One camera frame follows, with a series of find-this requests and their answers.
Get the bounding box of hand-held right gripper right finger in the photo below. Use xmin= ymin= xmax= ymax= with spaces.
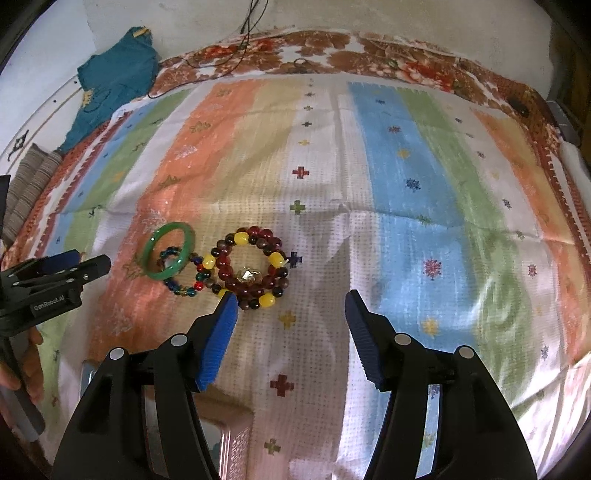
xmin=344 ymin=290 xmax=539 ymax=480

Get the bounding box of red and yellow bead bracelet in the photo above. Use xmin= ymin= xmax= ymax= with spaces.
xmin=210 ymin=225 xmax=293 ymax=311

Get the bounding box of green bangle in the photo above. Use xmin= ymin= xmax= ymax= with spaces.
xmin=147 ymin=222 xmax=195 ymax=280

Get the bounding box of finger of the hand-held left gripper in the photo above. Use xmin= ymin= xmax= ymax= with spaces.
xmin=13 ymin=255 xmax=112 ymax=302
xmin=0 ymin=250 xmax=81 ymax=291

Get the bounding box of folded brown striped cloth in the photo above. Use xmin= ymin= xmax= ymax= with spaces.
xmin=0 ymin=143 xmax=63 ymax=232

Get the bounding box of multicolour glass bead bracelet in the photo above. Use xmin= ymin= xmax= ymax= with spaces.
xmin=159 ymin=246 xmax=218 ymax=298

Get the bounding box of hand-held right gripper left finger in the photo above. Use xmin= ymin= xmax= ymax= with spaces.
xmin=51 ymin=291 xmax=239 ymax=480

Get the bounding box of person's left hand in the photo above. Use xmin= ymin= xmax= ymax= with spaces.
xmin=0 ymin=327 xmax=45 ymax=403

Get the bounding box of metal tin box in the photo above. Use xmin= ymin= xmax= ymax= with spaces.
xmin=81 ymin=360 xmax=254 ymax=480

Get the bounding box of floral red brown blanket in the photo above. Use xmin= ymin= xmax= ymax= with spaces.
xmin=0 ymin=30 xmax=591 ymax=278

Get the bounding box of striped woven blanket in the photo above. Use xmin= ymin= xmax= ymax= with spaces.
xmin=9 ymin=76 xmax=591 ymax=480

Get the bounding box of black cable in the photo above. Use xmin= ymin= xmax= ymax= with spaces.
xmin=148 ymin=0 xmax=271 ymax=100

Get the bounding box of teal garment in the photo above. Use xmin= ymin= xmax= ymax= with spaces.
xmin=58 ymin=27 xmax=160 ymax=155

